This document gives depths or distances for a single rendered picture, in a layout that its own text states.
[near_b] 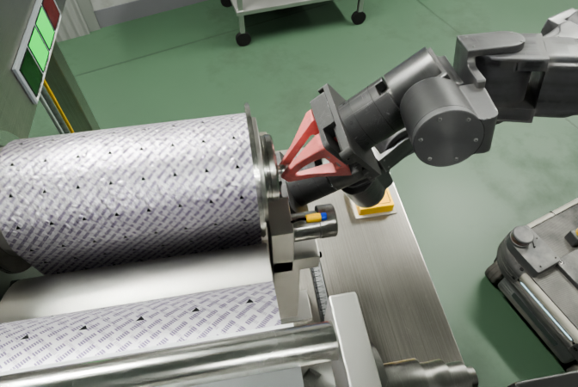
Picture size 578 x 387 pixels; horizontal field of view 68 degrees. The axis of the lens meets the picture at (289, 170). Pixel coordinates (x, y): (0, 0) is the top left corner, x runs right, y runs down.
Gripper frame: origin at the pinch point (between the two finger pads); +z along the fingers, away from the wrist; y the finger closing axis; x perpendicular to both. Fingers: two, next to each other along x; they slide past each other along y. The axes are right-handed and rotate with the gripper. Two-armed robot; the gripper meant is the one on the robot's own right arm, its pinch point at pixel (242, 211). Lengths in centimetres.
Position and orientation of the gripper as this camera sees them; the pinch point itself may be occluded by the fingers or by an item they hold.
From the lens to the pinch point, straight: 65.4
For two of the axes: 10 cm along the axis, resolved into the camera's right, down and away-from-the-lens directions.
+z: -8.7, 4.1, 2.9
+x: -4.7, -4.8, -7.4
